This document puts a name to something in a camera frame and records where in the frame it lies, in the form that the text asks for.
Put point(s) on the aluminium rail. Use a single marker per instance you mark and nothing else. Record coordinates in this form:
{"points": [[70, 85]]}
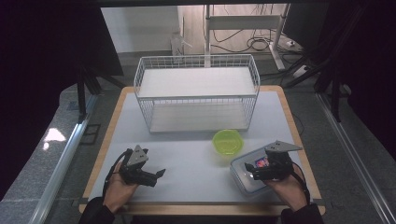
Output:
{"points": [[62, 161], [358, 161]]}

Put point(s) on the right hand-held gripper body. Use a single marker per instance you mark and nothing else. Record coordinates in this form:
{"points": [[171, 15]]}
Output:
{"points": [[277, 161]]}

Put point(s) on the clear plastic bottle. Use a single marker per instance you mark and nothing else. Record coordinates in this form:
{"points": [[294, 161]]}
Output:
{"points": [[177, 43]]}

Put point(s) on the black metal stand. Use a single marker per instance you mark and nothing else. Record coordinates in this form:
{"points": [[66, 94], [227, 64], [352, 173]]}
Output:
{"points": [[334, 93], [82, 90]]}

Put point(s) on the green round plastic bowl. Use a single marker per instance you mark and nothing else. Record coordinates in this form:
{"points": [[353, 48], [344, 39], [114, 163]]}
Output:
{"points": [[228, 142]]}

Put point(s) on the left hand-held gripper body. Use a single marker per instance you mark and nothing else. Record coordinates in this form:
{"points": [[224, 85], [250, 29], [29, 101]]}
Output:
{"points": [[137, 157]]}

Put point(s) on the person's left hand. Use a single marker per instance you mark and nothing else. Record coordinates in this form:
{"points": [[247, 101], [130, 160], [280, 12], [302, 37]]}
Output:
{"points": [[120, 193]]}

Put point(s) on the clear lidded food container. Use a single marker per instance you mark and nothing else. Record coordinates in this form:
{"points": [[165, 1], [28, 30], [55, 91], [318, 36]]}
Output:
{"points": [[244, 183]]}

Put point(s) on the black curtain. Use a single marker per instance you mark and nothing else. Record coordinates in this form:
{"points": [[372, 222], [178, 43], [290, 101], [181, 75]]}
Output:
{"points": [[367, 62], [37, 77]]}

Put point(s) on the grey table mat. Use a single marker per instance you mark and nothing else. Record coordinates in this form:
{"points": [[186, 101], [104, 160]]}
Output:
{"points": [[186, 168]]}

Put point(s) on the person's right hand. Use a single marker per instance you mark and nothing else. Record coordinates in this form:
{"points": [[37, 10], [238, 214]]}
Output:
{"points": [[291, 191]]}

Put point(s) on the white power strip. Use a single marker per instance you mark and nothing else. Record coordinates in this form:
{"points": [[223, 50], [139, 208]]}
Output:
{"points": [[300, 71]]}

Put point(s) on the white metal desk frame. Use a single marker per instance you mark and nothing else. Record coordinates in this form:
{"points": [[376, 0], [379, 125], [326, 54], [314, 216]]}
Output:
{"points": [[243, 22]]}

